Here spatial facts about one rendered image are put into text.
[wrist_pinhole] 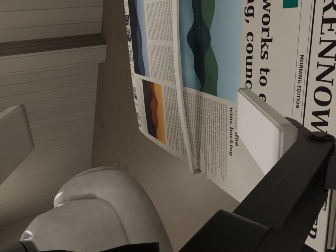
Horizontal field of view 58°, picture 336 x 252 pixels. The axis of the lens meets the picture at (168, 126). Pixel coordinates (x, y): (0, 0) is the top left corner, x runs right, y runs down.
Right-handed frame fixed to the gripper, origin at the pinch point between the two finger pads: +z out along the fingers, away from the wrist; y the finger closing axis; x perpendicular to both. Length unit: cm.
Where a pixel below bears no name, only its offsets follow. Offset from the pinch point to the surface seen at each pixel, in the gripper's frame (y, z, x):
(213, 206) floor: 37, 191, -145
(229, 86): 8.5, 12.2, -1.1
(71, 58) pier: -110, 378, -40
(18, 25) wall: -155, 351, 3
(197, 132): 5.8, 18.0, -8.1
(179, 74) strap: 4.0, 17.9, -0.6
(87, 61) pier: -94, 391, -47
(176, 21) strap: 4.0, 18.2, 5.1
